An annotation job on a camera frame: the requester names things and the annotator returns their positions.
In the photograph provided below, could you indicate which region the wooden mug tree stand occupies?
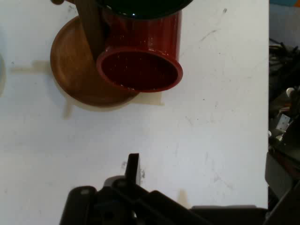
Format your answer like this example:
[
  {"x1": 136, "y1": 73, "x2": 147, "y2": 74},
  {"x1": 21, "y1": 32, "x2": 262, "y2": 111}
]
[{"x1": 50, "y1": 0, "x2": 141, "y2": 107}]

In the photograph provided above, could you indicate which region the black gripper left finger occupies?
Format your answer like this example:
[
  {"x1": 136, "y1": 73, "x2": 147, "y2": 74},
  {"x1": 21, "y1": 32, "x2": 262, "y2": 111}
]
[{"x1": 58, "y1": 153, "x2": 208, "y2": 225}]

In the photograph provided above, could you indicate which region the small metal bracket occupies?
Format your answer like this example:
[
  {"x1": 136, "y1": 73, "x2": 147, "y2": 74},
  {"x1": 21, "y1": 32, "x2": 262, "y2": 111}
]
[{"x1": 276, "y1": 114, "x2": 290, "y2": 132}]

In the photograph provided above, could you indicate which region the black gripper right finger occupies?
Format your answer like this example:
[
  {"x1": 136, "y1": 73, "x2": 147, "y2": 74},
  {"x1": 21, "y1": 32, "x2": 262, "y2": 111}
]
[{"x1": 262, "y1": 151, "x2": 300, "y2": 225}]

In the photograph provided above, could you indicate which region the tangled black cable bundle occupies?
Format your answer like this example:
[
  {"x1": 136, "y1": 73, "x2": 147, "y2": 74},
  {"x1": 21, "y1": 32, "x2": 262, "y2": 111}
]
[{"x1": 269, "y1": 38, "x2": 300, "y2": 101}]

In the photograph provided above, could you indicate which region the red speckled enamel mug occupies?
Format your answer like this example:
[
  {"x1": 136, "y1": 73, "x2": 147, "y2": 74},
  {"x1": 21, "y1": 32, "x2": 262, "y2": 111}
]
[{"x1": 96, "y1": 10, "x2": 184, "y2": 94}]

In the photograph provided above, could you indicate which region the green enamel mug white lettering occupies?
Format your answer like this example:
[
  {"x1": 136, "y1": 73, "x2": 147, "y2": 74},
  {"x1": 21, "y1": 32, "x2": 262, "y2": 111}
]
[{"x1": 95, "y1": 0, "x2": 195, "y2": 20}]

